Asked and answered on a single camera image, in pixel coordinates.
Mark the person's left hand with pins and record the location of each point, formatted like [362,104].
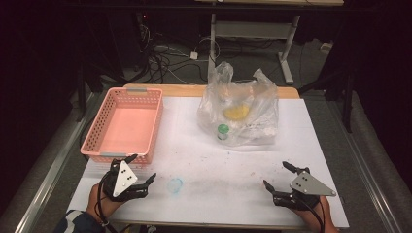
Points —
[100,207]

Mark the black metal stand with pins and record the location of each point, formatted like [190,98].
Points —
[348,106]
[81,97]

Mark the white paper sheet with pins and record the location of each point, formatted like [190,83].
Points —
[226,194]

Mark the pink plastic basket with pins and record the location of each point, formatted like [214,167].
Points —
[129,123]

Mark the metal floor rail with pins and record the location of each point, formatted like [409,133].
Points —
[48,181]
[372,194]

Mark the white frame desk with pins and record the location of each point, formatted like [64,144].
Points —
[252,29]

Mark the person's right hand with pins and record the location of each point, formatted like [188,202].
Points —
[319,221]

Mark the white power strip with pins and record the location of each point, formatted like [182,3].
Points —
[326,48]

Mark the white power adapter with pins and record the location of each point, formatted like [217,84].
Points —
[193,55]

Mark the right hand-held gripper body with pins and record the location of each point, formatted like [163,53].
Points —
[309,186]

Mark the small clear plastic cup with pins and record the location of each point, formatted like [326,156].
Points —
[176,191]

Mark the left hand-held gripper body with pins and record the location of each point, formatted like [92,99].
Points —
[124,179]

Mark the clear plastic smiley bag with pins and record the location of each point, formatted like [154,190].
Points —
[259,106]

